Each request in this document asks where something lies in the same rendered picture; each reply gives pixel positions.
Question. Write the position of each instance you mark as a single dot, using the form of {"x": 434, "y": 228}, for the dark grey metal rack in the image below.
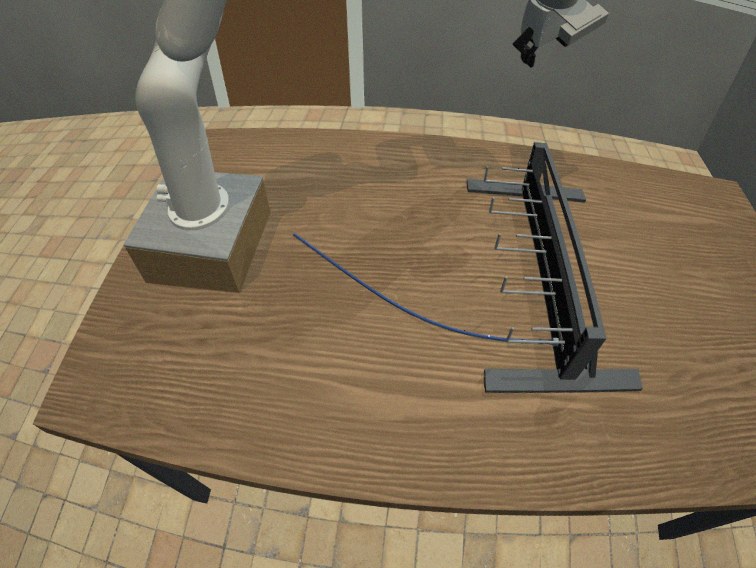
{"x": 571, "y": 355}

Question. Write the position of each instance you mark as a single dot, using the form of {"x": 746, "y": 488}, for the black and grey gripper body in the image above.
{"x": 544, "y": 21}

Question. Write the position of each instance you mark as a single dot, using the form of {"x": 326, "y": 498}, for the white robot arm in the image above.
{"x": 166, "y": 99}

